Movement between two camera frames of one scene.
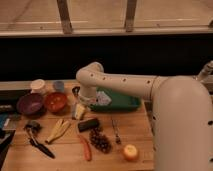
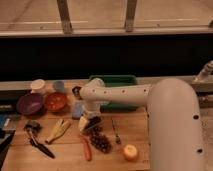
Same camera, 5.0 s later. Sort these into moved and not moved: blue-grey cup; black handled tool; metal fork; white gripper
Moved: white gripper
Not moved: blue-grey cup; metal fork; black handled tool
